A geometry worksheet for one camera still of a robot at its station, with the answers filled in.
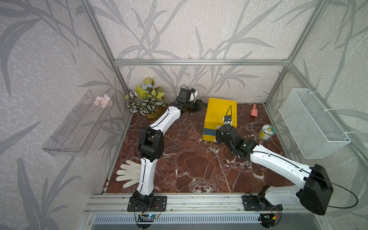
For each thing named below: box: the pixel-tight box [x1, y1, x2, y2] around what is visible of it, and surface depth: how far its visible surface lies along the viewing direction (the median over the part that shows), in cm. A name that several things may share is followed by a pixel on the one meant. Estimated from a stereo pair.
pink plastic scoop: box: [250, 103, 258, 117], surface depth 114 cm
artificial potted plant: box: [124, 77, 166, 119], surface depth 93 cm
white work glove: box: [115, 160, 142, 188], surface depth 86 cm
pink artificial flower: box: [93, 93, 111, 109], surface depth 78 cm
